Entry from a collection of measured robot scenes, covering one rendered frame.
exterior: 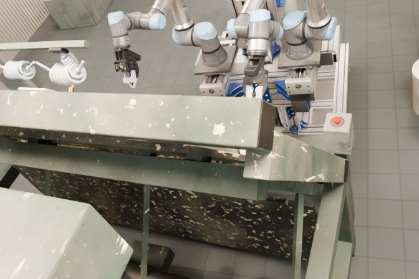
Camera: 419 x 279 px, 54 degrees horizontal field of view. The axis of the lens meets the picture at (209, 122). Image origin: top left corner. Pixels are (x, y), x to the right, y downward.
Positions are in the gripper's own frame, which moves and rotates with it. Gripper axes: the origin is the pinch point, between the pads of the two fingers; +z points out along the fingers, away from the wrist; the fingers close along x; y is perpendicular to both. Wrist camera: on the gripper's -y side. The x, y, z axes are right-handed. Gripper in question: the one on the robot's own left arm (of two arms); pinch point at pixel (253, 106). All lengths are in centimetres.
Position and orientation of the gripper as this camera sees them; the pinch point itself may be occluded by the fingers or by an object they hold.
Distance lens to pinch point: 152.6
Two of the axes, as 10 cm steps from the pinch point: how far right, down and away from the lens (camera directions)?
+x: -9.5, -0.6, 3.0
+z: -0.5, 10.0, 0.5
